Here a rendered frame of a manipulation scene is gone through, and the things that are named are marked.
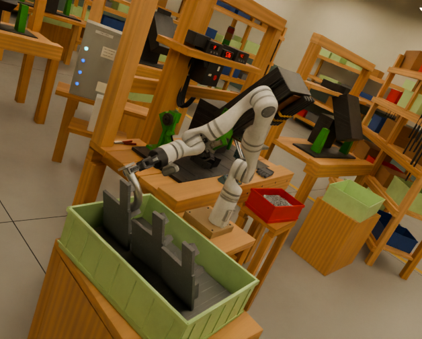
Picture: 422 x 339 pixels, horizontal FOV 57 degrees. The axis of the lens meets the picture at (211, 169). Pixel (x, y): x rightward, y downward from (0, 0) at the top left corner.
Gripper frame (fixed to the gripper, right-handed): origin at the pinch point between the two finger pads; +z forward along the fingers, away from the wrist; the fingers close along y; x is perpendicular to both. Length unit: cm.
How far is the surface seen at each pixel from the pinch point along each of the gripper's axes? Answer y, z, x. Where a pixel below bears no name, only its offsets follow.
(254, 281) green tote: 14, -18, 55
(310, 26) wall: -487, -1052, -173
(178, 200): -38, -39, 23
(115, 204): -9.9, 5.4, 8.6
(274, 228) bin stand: -37, -91, 65
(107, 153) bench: -76, -36, -14
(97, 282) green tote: -11.9, 22.7, 29.6
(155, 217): 12.9, 6.6, 16.5
